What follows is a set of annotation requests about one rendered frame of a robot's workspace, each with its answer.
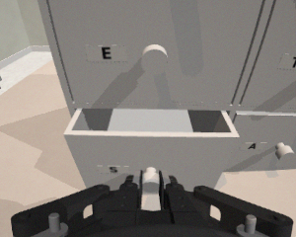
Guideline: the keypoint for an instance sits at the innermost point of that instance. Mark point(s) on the grey chest of drawers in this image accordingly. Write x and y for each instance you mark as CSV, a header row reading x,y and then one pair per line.
x,y
230,110

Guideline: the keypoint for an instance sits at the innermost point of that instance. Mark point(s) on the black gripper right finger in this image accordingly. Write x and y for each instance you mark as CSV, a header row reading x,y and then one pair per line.
x,y
238,216

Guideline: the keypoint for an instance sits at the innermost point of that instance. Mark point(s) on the grey drawer front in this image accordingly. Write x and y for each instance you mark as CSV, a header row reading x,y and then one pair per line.
x,y
193,146
272,82
263,136
205,42

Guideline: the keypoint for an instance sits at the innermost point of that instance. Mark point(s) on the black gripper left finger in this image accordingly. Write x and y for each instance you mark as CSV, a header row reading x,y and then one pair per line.
x,y
64,216

